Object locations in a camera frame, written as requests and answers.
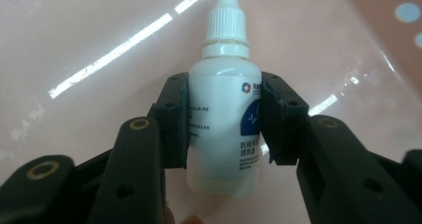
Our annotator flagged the white dropper bottle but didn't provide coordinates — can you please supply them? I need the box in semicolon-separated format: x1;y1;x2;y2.
185;0;264;198

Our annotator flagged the pink plastic basket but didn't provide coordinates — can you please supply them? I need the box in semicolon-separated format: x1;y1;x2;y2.
0;0;422;224

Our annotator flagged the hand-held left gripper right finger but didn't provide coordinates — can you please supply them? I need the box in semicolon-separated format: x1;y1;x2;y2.
258;71;422;224

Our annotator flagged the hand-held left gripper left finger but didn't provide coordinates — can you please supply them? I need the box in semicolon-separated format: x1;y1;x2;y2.
88;72;191;224

